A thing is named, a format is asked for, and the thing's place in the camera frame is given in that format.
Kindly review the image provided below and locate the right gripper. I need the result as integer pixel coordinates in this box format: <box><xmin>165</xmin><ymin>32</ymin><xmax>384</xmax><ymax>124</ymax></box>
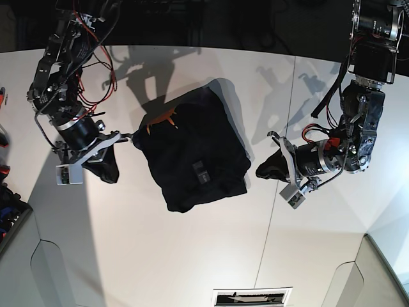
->
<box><xmin>50</xmin><ymin>116</ymin><xmax>133</xmax><ymax>184</ymax></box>

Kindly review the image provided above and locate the black t-shirt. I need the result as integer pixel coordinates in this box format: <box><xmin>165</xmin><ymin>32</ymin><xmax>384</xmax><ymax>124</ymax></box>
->
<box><xmin>132</xmin><ymin>87</ymin><xmax>251</xmax><ymax>213</ymax></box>

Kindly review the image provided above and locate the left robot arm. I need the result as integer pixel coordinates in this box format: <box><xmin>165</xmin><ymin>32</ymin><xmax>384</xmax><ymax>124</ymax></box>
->
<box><xmin>256</xmin><ymin>1</ymin><xmax>408</xmax><ymax>193</ymax></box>

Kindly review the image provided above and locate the printed paper sheet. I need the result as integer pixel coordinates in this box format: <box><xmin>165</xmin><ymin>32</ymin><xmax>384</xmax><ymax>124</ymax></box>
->
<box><xmin>212</xmin><ymin>287</ymin><xmax>293</xmax><ymax>307</ymax></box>

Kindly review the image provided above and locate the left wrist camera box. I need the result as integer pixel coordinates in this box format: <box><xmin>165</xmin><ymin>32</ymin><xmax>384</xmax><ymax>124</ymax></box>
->
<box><xmin>279</xmin><ymin>184</ymin><xmax>305</xmax><ymax>209</ymax></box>

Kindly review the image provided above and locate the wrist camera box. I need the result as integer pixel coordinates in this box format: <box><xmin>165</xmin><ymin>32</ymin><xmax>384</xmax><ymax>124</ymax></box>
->
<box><xmin>56</xmin><ymin>164</ymin><xmax>83</xmax><ymax>185</ymax></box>
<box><xmin>279</xmin><ymin>184</ymin><xmax>305</xmax><ymax>209</ymax></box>

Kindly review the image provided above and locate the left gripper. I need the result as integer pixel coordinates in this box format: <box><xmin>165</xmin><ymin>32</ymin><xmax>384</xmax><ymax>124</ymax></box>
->
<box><xmin>256</xmin><ymin>131</ymin><xmax>344</xmax><ymax>194</ymax></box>

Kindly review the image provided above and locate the grey left corner panel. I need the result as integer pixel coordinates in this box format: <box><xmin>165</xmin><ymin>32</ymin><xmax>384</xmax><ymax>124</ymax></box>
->
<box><xmin>1</xmin><ymin>210</ymin><xmax>76</xmax><ymax>306</ymax></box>

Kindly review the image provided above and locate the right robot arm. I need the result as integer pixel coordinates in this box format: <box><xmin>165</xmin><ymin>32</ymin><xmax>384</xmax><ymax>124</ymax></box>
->
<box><xmin>27</xmin><ymin>1</ymin><xmax>128</xmax><ymax>185</ymax></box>

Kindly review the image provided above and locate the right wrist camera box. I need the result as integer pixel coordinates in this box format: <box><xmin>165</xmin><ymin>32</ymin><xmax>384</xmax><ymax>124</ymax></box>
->
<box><xmin>56</xmin><ymin>164</ymin><xmax>83</xmax><ymax>185</ymax></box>

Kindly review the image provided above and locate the pile of orange black tools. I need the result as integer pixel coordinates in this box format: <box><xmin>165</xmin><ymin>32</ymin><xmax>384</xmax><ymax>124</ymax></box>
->
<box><xmin>0</xmin><ymin>86</ymin><xmax>25</xmax><ymax>239</ymax></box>

